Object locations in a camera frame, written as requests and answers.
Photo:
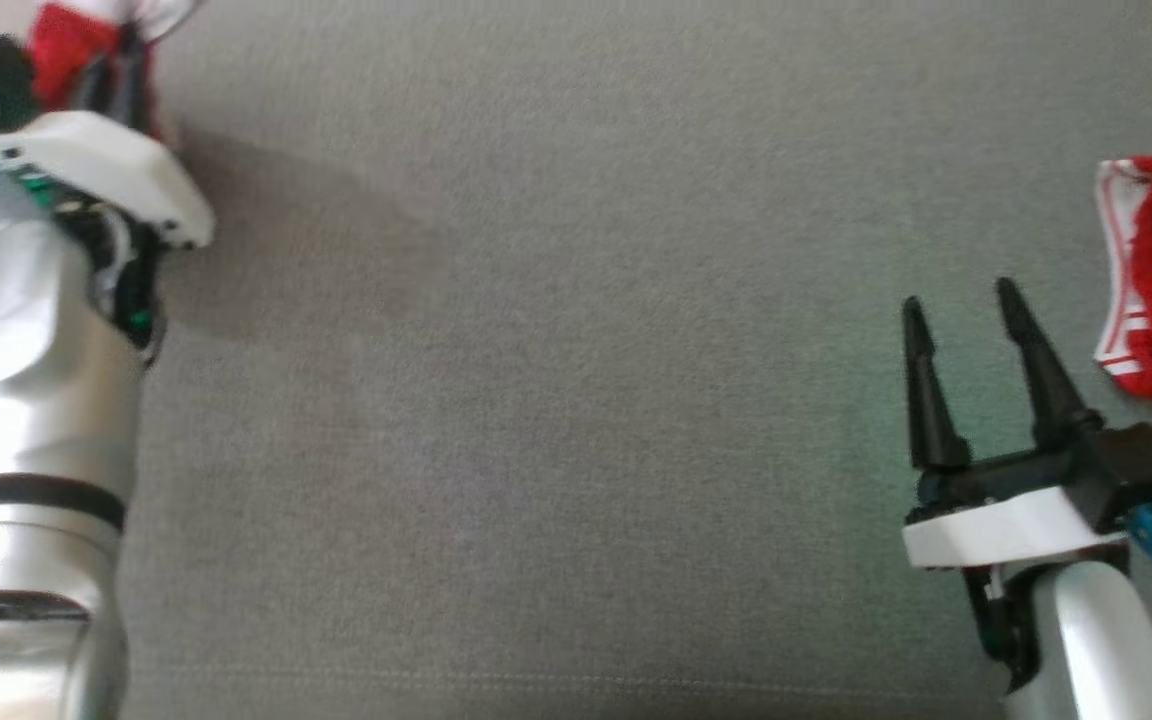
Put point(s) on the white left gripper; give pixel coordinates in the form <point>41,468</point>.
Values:
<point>106,160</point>

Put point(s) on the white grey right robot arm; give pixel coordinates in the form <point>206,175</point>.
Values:
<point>1086,650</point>

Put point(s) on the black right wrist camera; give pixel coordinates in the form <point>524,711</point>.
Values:
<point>1146,465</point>

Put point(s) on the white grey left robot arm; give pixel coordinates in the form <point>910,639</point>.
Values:
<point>26,400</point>

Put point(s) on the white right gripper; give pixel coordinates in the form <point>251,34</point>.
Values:
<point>1006,525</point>

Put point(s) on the red shorts with white stripe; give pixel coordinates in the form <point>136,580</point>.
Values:
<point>66,50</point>

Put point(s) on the grey sofa seat cushion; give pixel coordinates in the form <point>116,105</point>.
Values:
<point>586,400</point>

